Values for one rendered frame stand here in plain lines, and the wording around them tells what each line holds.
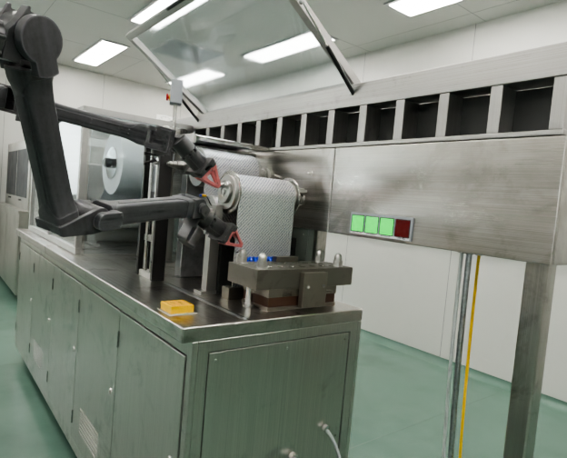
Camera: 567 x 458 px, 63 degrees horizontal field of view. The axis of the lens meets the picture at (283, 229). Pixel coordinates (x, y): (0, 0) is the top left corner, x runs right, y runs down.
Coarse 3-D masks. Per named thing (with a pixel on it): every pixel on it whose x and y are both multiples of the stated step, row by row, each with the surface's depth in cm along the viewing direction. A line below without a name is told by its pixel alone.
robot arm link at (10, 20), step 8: (8, 8) 76; (24, 8) 74; (0, 16) 75; (8, 16) 75; (16, 16) 74; (8, 24) 73; (8, 32) 73; (8, 40) 73; (8, 48) 73; (16, 48) 75; (0, 56) 73; (8, 56) 74; (16, 56) 75
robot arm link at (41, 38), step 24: (24, 24) 73; (48, 24) 76; (24, 48) 74; (48, 48) 77; (24, 72) 78; (48, 72) 79; (24, 96) 81; (48, 96) 83; (24, 120) 83; (48, 120) 85; (48, 144) 86; (48, 168) 88; (48, 192) 90; (48, 216) 93; (72, 216) 95
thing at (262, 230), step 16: (240, 208) 152; (256, 208) 156; (240, 224) 152; (256, 224) 156; (272, 224) 160; (288, 224) 165; (256, 240) 157; (272, 240) 161; (288, 240) 166; (256, 256) 158
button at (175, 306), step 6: (174, 300) 133; (180, 300) 134; (162, 306) 130; (168, 306) 127; (174, 306) 126; (180, 306) 127; (186, 306) 128; (192, 306) 129; (168, 312) 127; (174, 312) 126; (180, 312) 127; (186, 312) 129; (192, 312) 130
